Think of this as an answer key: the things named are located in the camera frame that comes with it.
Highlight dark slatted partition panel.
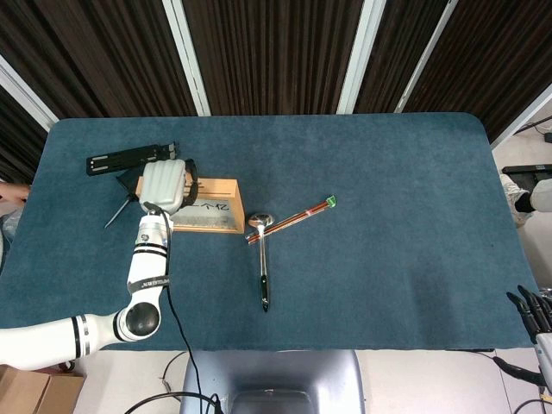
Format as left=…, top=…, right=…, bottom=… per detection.
left=353, top=0, right=459, bottom=114
left=405, top=0, right=552, bottom=146
left=0, top=55, right=60, bottom=185
left=0, top=0, right=211, bottom=120
left=180, top=0, right=385, bottom=116

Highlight black handled metal pick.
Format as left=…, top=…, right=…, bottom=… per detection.
left=104, top=168, right=146, bottom=229

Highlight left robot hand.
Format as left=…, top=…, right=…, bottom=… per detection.
left=136, top=158, right=202, bottom=216

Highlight person leg with black sock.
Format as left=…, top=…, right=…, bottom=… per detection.
left=515, top=179, right=552, bottom=215

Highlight bystander person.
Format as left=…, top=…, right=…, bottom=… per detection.
left=0, top=180, right=32, bottom=277

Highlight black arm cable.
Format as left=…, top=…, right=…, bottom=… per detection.
left=148, top=202, right=221, bottom=414

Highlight steel ladle black handle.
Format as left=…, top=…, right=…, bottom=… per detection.
left=247, top=212, right=276, bottom=314

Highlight thin grey floor cable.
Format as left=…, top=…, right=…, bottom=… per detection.
left=160, top=352, right=186, bottom=393

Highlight red chopsticks in clear sleeve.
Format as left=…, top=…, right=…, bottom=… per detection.
left=245, top=195, right=337, bottom=245

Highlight black flat monitor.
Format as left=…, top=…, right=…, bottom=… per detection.
left=502, top=163, right=552, bottom=186

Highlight black folding stand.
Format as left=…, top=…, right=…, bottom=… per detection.
left=85, top=141, right=180, bottom=177

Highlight white sneaker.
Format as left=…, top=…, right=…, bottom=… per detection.
left=499, top=173, right=531, bottom=228

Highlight blue felt table cloth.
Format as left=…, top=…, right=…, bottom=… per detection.
left=0, top=112, right=551, bottom=353

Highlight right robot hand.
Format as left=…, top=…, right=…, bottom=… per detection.
left=492, top=284, right=552, bottom=387

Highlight wooden framed coin box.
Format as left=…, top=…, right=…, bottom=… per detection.
left=135, top=177, right=246, bottom=235

